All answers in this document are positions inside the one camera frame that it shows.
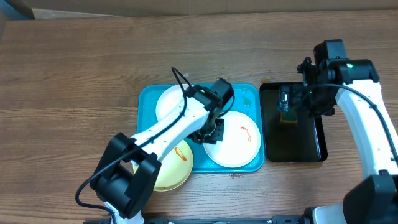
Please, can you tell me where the green yellow sponge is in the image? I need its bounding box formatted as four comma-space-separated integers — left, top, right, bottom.
279, 110, 298, 124

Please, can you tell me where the white plate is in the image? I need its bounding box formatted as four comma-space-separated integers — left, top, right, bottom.
203, 111, 261, 168
155, 85, 184, 121

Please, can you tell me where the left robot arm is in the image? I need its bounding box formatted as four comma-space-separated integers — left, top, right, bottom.
88, 78, 234, 223

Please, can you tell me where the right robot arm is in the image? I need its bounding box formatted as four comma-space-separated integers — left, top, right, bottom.
277, 39, 397, 224

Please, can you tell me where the black water tray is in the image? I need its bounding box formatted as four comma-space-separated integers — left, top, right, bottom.
259, 82, 328, 162

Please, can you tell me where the teal plastic tray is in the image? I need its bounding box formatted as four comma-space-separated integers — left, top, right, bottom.
136, 83, 266, 173

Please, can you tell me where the ketchup stain right plate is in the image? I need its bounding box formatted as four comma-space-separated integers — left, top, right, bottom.
241, 126, 252, 142

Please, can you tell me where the ketchup stain on yellow plate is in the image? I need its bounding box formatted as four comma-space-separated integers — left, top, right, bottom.
174, 147, 187, 161

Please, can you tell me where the yellow plate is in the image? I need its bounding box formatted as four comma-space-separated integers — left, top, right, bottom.
132, 138, 194, 192

